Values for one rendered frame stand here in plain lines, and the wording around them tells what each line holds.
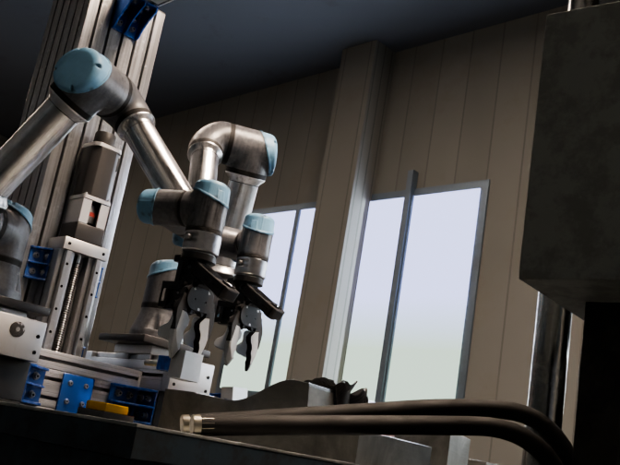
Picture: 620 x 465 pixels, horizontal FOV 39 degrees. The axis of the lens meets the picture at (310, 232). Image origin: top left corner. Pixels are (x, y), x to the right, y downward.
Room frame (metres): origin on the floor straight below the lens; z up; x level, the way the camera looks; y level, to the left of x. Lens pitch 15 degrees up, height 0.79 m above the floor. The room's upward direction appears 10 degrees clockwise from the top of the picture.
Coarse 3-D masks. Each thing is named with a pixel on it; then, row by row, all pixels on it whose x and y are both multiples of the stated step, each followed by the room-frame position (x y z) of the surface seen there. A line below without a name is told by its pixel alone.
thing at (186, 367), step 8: (184, 352) 1.65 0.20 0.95; (192, 352) 1.67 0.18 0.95; (152, 360) 1.74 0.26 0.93; (160, 360) 1.70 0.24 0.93; (168, 360) 1.68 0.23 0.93; (176, 360) 1.66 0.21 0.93; (184, 360) 1.65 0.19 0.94; (192, 360) 1.67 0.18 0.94; (200, 360) 1.69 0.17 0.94; (160, 368) 1.69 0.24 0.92; (168, 368) 1.68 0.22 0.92; (176, 368) 1.66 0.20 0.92; (184, 368) 1.66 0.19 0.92; (192, 368) 1.67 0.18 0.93; (200, 368) 1.69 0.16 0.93; (168, 376) 1.67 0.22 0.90; (176, 376) 1.66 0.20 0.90; (184, 376) 1.66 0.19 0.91; (192, 376) 1.68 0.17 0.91
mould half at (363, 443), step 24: (288, 384) 1.65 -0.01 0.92; (312, 384) 1.63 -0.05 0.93; (168, 408) 1.84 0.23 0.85; (192, 408) 1.80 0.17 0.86; (216, 408) 1.76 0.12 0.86; (240, 408) 1.72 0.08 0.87; (264, 408) 1.68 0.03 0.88; (336, 456) 1.56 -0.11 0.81; (360, 456) 1.55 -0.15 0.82; (384, 456) 1.61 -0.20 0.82; (408, 456) 1.67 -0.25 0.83
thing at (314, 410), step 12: (288, 408) 1.35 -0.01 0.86; (300, 408) 1.35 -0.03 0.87; (312, 408) 1.36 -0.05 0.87; (324, 408) 1.36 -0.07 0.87; (336, 408) 1.37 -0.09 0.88; (348, 408) 1.37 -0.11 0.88; (360, 408) 1.37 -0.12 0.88; (372, 408) 1.38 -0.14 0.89; (384, 408) 1.38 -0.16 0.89; (396, 408) 1.39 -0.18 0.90; (408, 408) 1.40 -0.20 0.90; (180, 420) 1.32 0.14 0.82
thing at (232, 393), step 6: (222, 390) 1.97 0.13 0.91; (228, 390) 1.96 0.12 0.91; (234, 390) 1.96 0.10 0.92; (240, 390) 1.97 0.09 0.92; (246, 390) 1.99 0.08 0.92; (216, 396) 1.99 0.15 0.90; (222, 396) 1.97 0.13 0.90; (228, 396) 1.96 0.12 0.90; (234, 396) 1.96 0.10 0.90; (240, 396) 1.98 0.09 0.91; (246, 396) 1.99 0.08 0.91
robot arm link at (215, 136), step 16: (208, 128) 2.22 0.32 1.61; (224, 128) 2.23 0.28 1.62; (192, 144) 2.20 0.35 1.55; (208, 144) 2.19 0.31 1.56; (224, 144) 2.23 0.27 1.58; (192, 160) 2.18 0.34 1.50; (208, 160) 2.17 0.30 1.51; (192, 176) 2.14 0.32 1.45; (208, 176) 2.13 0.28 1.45; (176, 240) 2.03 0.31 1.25
